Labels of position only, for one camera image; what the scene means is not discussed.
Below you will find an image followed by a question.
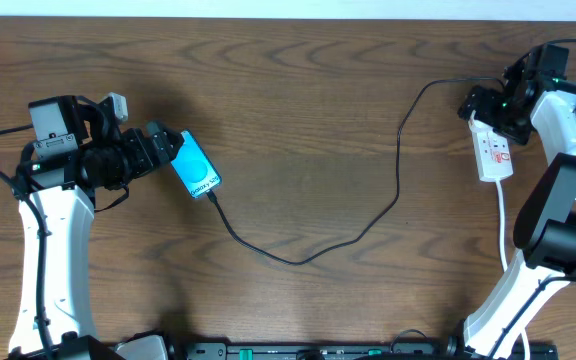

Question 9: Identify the black charging cable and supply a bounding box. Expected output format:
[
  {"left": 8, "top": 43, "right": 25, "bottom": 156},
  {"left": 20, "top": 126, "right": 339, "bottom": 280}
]
[{"left": 205, "top": 76, "right": 507, "bottom": 267}]

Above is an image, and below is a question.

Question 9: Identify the blue screen smartphone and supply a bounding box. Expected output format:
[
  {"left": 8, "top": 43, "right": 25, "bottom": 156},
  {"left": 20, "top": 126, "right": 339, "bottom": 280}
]
[{"left": 171, "top": 130, "right": 222, "bottom": 198}]

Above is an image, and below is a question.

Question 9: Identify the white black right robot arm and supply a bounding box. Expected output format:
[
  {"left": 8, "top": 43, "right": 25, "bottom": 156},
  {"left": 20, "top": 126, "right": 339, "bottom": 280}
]
[{"left": 448, "top": 39, "right": 576, "bottom": 359}]

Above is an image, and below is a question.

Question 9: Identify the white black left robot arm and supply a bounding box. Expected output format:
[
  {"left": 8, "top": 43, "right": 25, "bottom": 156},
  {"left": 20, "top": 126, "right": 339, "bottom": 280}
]
[{"left": 8, "top": 93, "right": 184, "bottom": 358}]

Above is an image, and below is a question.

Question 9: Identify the white power strip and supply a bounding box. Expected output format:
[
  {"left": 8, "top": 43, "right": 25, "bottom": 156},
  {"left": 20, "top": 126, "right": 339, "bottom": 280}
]
[{"left": 468, "top": 112, "right": 513, "bottom": 183}]

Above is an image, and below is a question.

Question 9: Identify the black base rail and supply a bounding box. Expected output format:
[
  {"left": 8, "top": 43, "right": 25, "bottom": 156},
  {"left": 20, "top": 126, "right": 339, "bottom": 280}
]
[{"left": 112, "top": 340, "right": 559, "bottom": 360}]

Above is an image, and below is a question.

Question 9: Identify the white power strip cord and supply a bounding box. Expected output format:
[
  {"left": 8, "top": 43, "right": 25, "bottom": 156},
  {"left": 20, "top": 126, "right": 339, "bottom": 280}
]
[{"left": 495, "top": 180, "right": 532, "bottom": 360}]

